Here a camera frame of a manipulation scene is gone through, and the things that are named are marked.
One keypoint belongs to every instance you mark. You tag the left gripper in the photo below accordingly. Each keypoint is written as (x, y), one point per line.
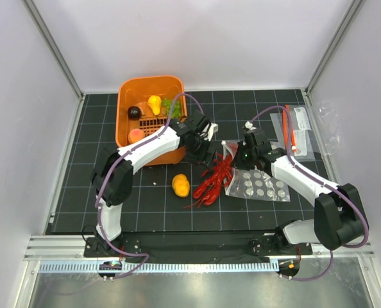
(205, 158)

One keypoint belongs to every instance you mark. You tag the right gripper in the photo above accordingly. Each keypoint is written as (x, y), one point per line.
(238, 162)

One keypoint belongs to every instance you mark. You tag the red toy lobster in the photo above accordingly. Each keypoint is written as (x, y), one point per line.
(209, 190)

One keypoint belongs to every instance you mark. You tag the clear dotted zip bag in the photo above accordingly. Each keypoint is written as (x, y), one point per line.
(255, 185)

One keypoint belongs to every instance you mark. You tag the orange toy potato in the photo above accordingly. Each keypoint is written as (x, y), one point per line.
(181, 185)

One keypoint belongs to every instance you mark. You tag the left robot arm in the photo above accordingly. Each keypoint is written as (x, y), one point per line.
(112, 176)

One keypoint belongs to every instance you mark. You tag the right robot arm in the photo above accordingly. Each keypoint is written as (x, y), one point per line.
(339, 216)

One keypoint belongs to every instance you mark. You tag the spare zip bags orange zippers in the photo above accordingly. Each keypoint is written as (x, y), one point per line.
(302, 149)

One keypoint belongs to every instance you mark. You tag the black grid mat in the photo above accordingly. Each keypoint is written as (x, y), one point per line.
(153, 205)

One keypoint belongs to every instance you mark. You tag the green toy grapes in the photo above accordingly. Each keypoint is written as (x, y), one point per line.
(167, 106)

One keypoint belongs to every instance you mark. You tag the peach toy fruit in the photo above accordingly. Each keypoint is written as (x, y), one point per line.
(135, 135)

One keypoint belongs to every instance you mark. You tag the yellow toy pear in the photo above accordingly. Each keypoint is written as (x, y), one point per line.
(154, 103)

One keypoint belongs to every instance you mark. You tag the orange plastic basket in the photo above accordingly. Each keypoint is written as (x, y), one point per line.
(135, 92)

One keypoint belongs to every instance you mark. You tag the dark plum toy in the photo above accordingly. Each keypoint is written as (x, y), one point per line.
(134, 113)

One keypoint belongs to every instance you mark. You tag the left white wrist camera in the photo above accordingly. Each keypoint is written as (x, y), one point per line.
(209, 131)

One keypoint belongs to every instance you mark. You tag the slotted cable duct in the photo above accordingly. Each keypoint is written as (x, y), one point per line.
(112, 267)

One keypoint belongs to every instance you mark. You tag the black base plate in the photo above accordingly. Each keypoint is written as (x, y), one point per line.
(196, 247)

